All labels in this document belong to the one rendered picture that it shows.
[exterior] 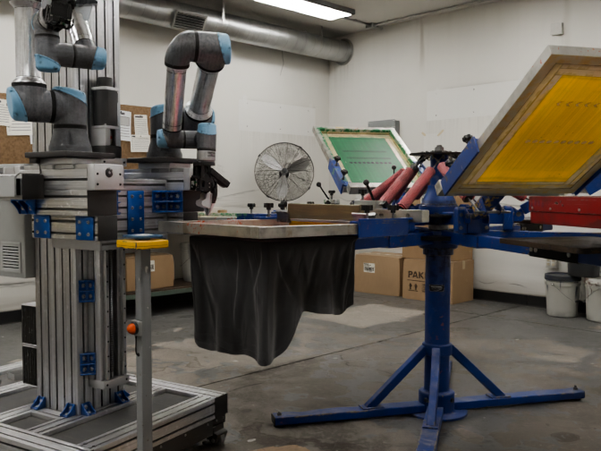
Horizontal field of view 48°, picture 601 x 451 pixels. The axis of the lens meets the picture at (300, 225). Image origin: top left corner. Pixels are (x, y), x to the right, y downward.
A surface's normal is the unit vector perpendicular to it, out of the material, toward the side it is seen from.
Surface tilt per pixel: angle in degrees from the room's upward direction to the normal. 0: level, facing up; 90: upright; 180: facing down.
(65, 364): 90
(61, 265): 90
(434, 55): 90
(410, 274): 89
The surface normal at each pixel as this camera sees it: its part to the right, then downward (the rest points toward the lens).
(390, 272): -0.66, 0.04
